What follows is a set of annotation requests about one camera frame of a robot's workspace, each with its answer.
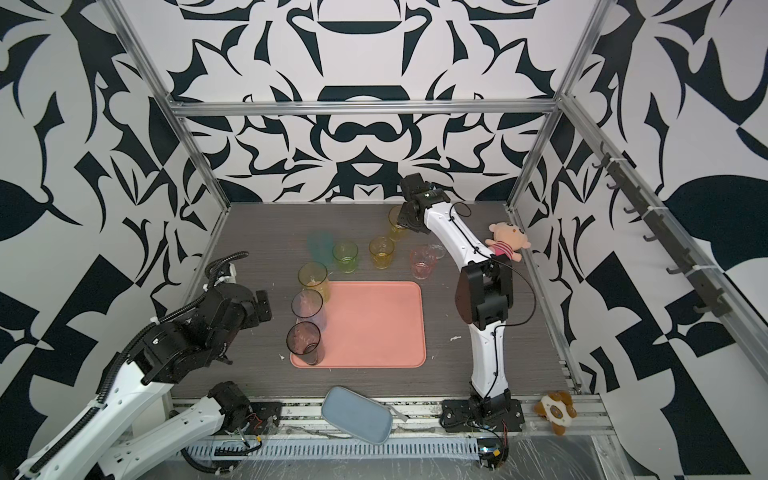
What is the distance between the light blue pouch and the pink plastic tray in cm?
8

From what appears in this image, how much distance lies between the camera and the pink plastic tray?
0.84 m

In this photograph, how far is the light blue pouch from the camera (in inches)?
28.2
